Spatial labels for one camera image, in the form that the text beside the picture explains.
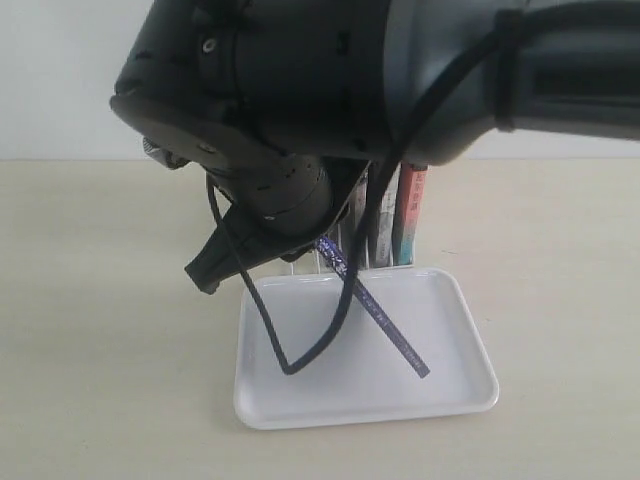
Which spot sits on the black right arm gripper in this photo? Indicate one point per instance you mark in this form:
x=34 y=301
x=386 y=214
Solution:
x=276 y=209

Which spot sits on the dark blue spine book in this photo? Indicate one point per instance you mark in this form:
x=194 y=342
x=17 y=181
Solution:
x=336 y=260

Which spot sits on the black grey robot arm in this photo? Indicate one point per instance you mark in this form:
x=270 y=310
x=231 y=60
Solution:
x=284 y=104

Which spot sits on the grey white spine book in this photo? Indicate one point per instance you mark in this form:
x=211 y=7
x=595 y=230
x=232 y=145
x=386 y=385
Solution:
x=381 y=241

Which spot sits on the red teal spine book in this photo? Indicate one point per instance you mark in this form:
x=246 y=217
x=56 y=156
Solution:
x=409 y=198

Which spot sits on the white plastic tray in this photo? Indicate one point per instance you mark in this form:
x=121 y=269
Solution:
x=362 y=377

